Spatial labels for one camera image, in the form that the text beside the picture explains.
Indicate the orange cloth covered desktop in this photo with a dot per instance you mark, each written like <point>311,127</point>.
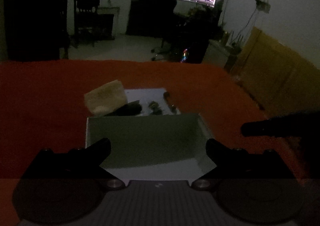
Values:
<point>50,103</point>

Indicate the white paper sheet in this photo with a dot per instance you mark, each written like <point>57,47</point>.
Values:
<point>145,95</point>

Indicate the dark side table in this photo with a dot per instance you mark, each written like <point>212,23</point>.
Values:
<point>107,23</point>

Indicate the computer case with coloured lights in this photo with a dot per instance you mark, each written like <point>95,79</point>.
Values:
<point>195,52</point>

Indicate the dark wooden chair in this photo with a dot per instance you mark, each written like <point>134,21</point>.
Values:
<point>86,15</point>

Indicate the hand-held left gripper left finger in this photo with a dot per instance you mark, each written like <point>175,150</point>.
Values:
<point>106,147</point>

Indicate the white cardboard box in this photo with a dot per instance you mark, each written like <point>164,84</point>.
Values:
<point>150,140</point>

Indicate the small dark object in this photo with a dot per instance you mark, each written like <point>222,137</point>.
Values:
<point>155,108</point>

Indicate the white cabinet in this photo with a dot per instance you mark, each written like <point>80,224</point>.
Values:
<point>217,53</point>

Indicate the potted plant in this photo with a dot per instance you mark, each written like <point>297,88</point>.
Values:
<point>205,18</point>

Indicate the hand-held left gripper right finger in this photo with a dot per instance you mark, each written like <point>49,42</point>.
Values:
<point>210,147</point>

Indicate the dark lumpy object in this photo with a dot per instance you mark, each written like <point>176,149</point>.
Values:
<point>130,109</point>

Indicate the wooden panel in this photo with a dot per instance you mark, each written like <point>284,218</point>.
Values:
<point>275,65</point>

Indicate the black office chair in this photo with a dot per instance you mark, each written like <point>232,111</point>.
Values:
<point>168,15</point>

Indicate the yellow sponge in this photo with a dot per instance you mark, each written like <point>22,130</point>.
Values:
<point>105,98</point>

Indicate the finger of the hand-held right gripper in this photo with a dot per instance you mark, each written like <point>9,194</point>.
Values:
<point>252,128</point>

